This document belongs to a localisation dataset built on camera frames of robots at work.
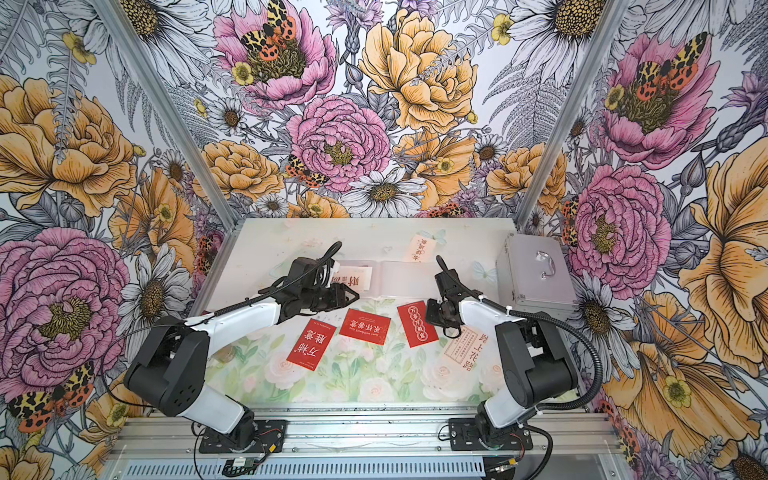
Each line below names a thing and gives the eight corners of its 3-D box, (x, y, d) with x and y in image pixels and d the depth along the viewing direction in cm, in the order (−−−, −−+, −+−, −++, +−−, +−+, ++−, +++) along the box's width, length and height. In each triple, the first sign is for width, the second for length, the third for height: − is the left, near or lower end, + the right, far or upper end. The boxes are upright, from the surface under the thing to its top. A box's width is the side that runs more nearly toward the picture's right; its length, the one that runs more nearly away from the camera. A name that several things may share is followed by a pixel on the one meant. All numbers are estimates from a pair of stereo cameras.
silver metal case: (497, 325, 97) (514, 295, 83) (495, 265, 113) (509, 231, 99) (553, 335, 95) (581, 306, 81) (543, 272, 111) (565, 238, 97)
